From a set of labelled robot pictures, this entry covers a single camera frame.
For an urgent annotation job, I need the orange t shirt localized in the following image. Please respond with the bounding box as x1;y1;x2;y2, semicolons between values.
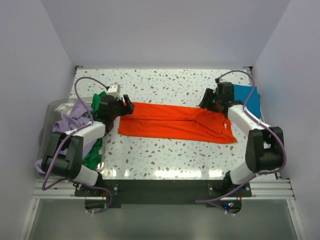
118;102;237;144

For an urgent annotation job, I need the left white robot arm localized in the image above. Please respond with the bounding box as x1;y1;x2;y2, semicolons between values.
41;94;135;196

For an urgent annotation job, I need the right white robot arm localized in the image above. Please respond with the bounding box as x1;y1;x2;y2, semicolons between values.
199;82;287;197

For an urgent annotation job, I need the folded blue t shirt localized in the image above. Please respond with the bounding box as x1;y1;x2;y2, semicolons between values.
232;84;262;120

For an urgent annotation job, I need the lavender t shirt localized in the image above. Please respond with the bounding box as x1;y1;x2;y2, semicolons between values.
34;100;92;175

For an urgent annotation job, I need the white t shirt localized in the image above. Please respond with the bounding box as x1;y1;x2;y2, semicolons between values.
55;103;74;116

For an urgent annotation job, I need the green t shirt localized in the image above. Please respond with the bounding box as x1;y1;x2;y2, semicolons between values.
82;91;106;170

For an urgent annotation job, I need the clear plastic bin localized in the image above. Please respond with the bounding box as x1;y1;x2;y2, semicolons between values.
34;98;102;179

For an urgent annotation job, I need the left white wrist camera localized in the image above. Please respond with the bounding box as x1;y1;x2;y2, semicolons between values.
106;83;121;99

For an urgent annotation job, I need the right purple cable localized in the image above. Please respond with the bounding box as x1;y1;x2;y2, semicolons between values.
196;69;287;208

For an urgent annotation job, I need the purple cable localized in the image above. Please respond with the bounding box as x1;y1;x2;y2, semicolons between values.
41;76;112;192
196;69;287;208

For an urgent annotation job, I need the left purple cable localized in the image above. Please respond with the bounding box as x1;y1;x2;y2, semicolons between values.
41;76;112;192

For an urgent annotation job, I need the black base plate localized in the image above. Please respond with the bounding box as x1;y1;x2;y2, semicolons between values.
73;179;237;211

